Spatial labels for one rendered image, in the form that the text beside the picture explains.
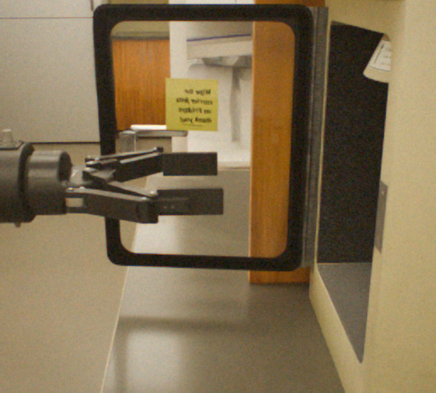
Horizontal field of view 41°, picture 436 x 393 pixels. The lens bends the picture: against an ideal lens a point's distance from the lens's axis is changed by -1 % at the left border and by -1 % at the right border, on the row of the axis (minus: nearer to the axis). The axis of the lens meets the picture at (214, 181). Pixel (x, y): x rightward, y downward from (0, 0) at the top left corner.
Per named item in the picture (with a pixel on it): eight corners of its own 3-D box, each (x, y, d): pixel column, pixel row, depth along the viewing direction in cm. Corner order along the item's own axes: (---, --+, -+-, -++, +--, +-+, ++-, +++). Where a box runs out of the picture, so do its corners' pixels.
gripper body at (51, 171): (21, 162, 63) (108, 160, 63) (40, 141, 71) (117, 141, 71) (28, 227, 65) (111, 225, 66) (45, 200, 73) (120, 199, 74)
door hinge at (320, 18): (310, 266, 93) (324, 6, 81) (313, 274, 91) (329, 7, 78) (300, 266, 93) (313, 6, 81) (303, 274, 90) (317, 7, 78)
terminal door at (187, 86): (301, 272, 92) (313, 3, 79) (107, 265, 94) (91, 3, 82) (300, 269, 93) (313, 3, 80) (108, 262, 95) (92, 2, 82)
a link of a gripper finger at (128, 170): (92, 197, 69) (85, 193, 70) (166, 176, 77) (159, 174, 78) (90, 164, 68) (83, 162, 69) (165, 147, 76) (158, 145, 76)
